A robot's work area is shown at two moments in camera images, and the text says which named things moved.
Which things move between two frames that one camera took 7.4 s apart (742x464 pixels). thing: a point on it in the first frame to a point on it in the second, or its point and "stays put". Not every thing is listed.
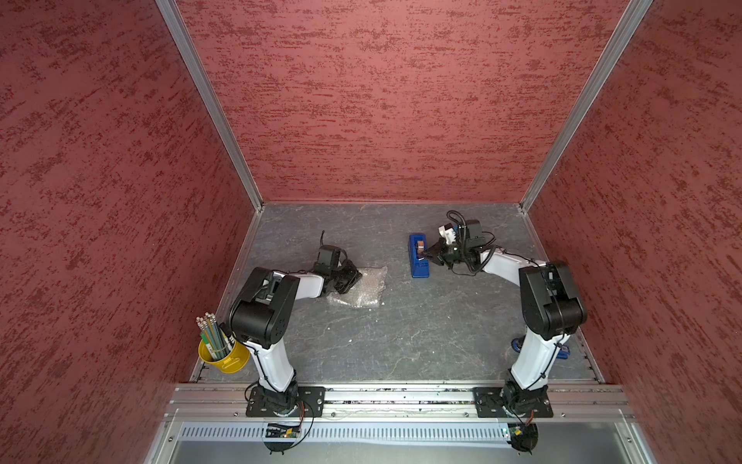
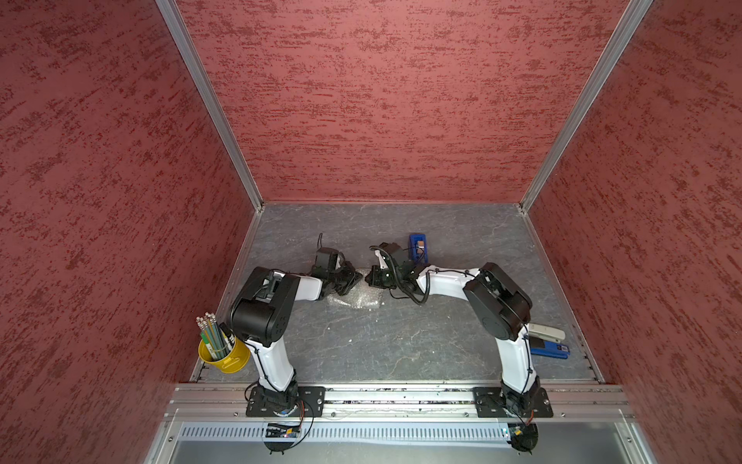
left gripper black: x=355 y=275 stays put
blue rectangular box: x=420 y=267 stays put
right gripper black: x=438 y=253 to x=375 y=274
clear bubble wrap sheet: x=367 y=291 stays put
